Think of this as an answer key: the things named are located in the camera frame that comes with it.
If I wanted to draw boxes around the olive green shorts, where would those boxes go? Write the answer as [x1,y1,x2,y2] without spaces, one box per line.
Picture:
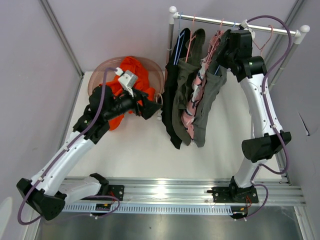
[172,28,206,146]

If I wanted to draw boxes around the pink hanger of patterned shorts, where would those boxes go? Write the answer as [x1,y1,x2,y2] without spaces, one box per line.
[201,24,224,69]

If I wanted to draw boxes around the blue hanger of grey shorts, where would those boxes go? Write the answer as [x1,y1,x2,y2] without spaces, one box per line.
[212,28,232,76]

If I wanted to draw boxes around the black shorts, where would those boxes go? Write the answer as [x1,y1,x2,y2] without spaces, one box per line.
[161,28,190,150]

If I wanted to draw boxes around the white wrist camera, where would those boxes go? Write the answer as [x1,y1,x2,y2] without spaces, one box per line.
[238,19,256,41]
[115,67,138,97]

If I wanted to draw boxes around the pink shark print shorts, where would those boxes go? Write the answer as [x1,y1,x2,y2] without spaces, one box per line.
[180,29,225,145]

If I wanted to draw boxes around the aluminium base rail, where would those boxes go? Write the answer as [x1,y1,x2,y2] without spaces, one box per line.
[62,177,306,217]

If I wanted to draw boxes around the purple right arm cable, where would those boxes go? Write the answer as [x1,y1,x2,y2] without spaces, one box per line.
[232,15,293,223]

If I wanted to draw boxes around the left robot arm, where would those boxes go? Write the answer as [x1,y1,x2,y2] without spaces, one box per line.
[16,85,161,221]

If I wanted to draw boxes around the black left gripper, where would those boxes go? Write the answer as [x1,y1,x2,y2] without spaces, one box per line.
[103,85,162,122]

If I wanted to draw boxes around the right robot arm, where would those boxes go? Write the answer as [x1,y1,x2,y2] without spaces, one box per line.
[210,30,292,204]

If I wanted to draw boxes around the grey shorts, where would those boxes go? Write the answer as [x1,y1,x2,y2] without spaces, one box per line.
[192,29,230,148]

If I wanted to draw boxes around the brown translucent laundry basket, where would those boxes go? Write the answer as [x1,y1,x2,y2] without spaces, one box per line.
[87,56,165,101]

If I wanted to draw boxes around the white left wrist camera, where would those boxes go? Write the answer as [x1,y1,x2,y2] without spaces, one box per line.
[115,67,138,97]

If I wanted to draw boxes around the blue hanger with black shorts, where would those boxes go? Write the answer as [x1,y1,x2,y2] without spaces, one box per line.
[173,16,186,66]

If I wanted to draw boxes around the orange shorts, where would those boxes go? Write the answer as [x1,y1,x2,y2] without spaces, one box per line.
[92,67,161,131]

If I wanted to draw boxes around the clothes rack with metal rod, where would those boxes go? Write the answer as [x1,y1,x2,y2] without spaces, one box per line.
[166,6,310,89]

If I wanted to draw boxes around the pink hanger of orange shorts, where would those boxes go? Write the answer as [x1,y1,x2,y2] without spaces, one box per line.
[252,25,274,57]

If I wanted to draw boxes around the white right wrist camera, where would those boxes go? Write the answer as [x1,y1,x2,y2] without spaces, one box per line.
[238,19,256,41]

